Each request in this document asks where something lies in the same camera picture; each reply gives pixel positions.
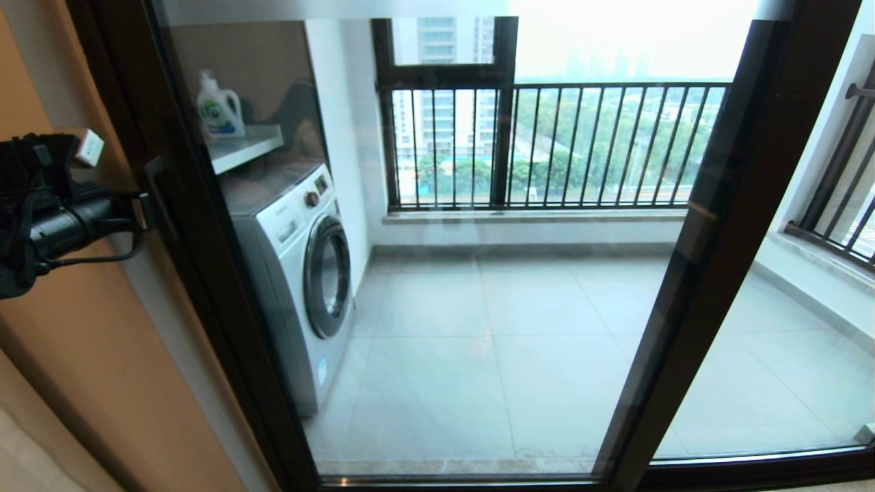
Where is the dark brown door handle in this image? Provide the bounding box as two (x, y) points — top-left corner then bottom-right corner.
(145, 156), (180, 240)

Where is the dark framed sliding glass door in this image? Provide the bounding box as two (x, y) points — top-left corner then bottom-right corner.
(65, 0), (875, 492)

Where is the white detergent bottle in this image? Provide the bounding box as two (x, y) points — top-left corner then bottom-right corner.
(197, 70), (247, 139)

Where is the white front-load washing machine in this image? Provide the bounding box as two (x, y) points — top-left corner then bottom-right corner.
(229, 162), (356, 418)

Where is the long stone window sill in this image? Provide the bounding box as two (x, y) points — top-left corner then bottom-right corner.
(383, 210), (688, 226)

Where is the long black balcony railing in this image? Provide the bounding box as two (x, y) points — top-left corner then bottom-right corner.
(393, 82), (731, 209)

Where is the dark brown fixed glass door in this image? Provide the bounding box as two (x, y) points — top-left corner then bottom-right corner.
(595, 0), (875, 492)

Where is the short stone window sill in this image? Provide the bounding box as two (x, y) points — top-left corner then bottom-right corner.
(766, 232), (875, 296)

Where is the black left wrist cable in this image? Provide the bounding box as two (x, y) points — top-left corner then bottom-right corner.
(31, 217), (148, 274)

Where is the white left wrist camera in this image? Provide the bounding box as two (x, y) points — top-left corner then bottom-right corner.
(72, 128), (105, 167)

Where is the white wall shelf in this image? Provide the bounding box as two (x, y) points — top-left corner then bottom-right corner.
(208, 124), (285, 175)

